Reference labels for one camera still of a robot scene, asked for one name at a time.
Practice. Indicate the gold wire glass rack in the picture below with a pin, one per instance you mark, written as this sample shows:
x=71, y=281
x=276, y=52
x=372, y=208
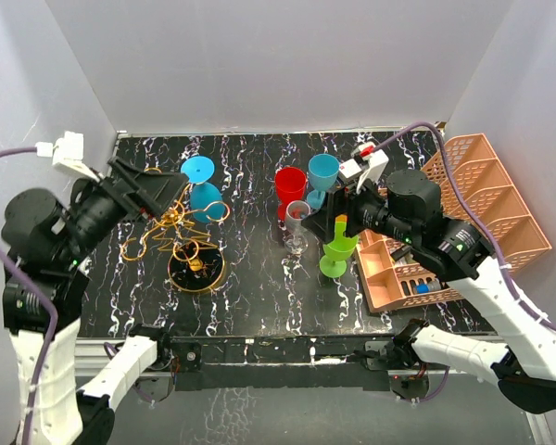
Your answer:
x=196, y=264

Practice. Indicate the clear wine glass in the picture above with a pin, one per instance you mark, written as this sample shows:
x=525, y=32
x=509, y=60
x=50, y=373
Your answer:
x=296, y=242

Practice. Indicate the blue wine glass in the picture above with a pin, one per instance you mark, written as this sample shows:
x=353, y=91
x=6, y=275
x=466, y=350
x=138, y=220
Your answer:
x=205, y=198

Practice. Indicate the blue white small bottle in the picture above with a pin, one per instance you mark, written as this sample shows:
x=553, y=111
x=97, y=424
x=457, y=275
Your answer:
x=432, y=286

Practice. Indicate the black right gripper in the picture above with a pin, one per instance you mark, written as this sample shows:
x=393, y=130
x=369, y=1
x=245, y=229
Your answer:
x=322, y=222

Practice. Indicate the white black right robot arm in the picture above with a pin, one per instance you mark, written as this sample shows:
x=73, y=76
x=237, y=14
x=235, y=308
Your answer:
x=523, y=365

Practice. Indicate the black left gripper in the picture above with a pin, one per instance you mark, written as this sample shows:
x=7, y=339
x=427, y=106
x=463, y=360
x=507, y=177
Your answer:
x=161, y=195

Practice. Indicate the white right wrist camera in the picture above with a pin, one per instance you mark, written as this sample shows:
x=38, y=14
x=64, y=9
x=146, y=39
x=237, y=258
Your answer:
x=367, y=163

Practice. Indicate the pink plastic file organizer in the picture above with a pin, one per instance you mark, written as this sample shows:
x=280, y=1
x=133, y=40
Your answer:
x=491, y=194

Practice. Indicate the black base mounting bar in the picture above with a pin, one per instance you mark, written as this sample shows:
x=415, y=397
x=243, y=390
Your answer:
x=311, y=361

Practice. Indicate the red wine glass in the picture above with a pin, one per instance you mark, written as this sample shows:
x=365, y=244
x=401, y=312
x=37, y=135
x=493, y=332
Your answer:
x=290, y=184

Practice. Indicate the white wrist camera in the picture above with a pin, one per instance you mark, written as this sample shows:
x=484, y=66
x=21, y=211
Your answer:
x=367, y=163
x=67, y=155

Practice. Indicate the green wine glass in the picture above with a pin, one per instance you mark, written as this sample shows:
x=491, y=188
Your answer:
x=333, y=263

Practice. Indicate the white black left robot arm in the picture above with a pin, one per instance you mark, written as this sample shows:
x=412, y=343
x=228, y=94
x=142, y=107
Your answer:
x=45, y=281

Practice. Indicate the black marker pen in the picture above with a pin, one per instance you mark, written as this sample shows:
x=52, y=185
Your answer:
x=400, y=253

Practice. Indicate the teal wine glass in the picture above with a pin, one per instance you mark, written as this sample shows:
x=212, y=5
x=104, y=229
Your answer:
x=322, y=173

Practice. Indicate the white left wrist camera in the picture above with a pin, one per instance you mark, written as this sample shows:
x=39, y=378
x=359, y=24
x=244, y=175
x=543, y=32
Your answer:
x=67, y=155

